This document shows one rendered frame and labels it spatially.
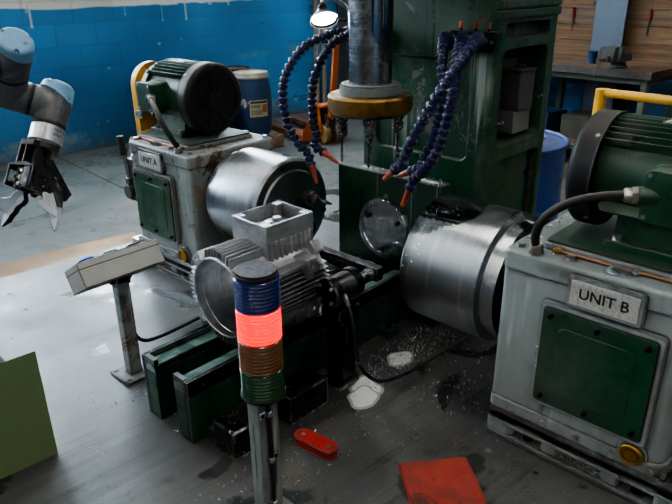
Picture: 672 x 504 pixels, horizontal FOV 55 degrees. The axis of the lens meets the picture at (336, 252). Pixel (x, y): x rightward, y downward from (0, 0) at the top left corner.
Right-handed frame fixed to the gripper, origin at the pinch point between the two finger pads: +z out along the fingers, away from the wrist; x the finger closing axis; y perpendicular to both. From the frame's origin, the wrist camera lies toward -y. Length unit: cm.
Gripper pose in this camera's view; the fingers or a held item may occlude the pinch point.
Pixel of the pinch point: (30, 230)
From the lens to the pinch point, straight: 163.6
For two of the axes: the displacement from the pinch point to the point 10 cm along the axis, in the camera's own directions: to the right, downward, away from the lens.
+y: -2.9, -2.3, -9.3
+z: -1.5, 9.7, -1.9
